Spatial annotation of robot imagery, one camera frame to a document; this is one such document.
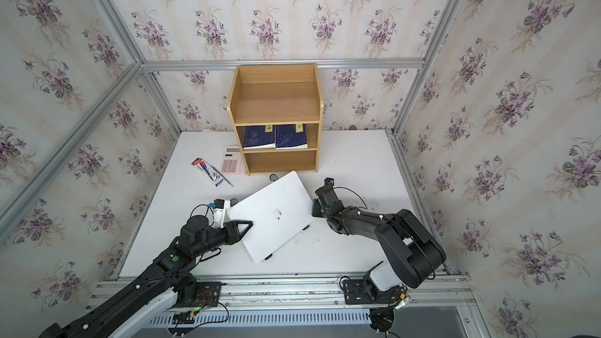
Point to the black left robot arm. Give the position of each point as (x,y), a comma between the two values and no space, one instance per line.
(169,275)

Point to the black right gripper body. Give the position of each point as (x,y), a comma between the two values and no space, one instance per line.
(317,211)

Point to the dark blue book left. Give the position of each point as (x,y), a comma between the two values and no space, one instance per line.
(259,137)

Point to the wooden shelf unit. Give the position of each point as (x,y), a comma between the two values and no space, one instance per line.
(277,94)

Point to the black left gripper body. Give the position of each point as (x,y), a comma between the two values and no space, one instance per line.
(215,240)

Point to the aluminium front rail frame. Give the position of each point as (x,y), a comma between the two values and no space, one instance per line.
(315,299)

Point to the silver laptop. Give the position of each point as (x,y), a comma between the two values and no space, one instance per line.
(278,212)

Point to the dark blue book right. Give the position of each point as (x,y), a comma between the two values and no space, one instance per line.
(288,137)

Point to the pink white calculator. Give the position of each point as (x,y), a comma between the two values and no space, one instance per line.
(233,162)

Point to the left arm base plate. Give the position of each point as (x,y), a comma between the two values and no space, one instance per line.
(199,295)

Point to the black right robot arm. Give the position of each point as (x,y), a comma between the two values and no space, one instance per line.
(412,254)

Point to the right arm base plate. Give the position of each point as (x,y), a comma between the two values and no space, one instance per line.
(362,292)

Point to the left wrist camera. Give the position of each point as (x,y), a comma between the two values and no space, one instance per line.
(219,210)

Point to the pen blister pack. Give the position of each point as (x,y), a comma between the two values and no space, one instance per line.
(211,173)

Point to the dark blue book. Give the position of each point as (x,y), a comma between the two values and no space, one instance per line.
(288,137)
(259,137)

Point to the black round floor connector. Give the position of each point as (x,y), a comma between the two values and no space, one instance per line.
(381,320)

